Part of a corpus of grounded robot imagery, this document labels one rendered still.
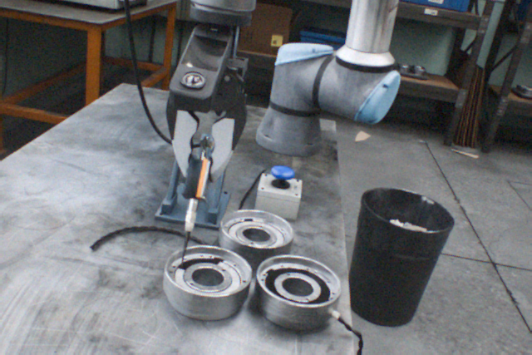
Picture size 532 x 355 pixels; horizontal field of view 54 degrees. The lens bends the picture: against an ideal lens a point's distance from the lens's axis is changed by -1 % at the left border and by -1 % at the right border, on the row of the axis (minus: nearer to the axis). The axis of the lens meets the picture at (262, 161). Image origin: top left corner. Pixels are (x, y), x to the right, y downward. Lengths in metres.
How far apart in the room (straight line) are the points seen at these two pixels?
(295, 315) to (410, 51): 4.18
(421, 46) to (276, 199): 3.94
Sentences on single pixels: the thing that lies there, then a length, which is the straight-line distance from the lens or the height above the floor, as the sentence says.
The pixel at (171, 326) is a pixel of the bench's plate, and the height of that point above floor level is 0.80.
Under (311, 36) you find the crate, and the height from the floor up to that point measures 0.64.
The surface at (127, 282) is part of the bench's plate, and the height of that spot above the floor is 0.80.
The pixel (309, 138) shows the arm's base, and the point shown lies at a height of 0.84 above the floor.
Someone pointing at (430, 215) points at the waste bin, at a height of 0.37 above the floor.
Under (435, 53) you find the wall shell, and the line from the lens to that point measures 4.74.
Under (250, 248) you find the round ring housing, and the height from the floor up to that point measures 0.84.
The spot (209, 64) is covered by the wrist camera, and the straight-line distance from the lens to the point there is 0.57.
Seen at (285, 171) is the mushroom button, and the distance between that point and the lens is 0.86.
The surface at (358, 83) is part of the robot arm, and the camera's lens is 1.04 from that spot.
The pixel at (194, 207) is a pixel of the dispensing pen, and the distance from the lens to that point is 0.65.
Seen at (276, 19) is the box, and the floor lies 0.72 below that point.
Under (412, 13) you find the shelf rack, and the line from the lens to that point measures 4.06.
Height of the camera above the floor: 1.20
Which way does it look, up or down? 22 degrees down
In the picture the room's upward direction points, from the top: 10 degrees clockwise
